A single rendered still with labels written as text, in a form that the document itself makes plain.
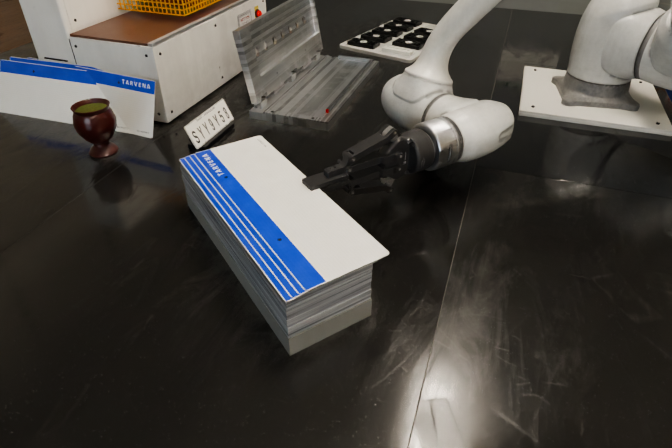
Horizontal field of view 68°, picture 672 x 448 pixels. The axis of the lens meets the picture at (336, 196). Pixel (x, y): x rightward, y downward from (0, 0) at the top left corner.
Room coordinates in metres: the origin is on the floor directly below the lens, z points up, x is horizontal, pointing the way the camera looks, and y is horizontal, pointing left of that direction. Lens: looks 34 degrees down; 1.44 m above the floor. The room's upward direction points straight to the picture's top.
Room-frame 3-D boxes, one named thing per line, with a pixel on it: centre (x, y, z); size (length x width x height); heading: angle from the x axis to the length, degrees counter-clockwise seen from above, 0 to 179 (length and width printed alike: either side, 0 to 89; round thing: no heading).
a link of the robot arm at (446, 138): (0.81, -0.18, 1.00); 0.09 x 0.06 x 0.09; 33
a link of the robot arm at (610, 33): (1.24, -0.68, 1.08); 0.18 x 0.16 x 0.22; 39
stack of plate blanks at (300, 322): (0.62, 0.11, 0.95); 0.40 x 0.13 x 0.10; 32
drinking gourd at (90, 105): (0.96, 0.51, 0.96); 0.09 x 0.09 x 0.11
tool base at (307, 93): (1.30, 0.04, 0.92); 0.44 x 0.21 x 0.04; 160
